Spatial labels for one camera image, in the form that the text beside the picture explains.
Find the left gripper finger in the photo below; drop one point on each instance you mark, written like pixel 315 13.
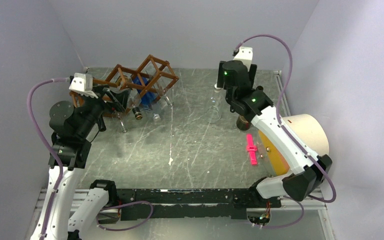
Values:
pixel 123 101
pixel 116 100

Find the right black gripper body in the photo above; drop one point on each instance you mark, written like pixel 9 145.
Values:
pixel 221 80

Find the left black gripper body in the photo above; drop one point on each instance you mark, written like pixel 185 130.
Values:
pixel 105 106

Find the blue square Blue Dash bottle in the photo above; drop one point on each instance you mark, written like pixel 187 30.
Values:
pixel 152 109

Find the olive wine bottle black top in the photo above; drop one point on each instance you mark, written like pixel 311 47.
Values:
pixel 243 121

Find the clear bottle with silver cap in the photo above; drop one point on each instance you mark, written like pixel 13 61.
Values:
pixel 213 113

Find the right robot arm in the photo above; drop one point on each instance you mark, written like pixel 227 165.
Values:
pixel 307 169

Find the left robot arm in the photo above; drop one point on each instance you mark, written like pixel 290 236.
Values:
pixel 69 149

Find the brown wooden wine rack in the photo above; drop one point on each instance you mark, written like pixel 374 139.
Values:
pixel 163 68

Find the pink plastic piece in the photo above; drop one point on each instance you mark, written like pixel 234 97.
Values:
pixel 252 149

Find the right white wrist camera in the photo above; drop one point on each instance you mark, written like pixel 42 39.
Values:
pixel 245 55

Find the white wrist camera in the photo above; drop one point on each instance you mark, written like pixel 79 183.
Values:
pixel 82 84
pixel 245 55

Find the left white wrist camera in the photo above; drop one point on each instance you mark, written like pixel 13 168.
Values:
pixel 82 84

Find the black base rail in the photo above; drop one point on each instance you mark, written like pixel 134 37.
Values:
pixel 139 203

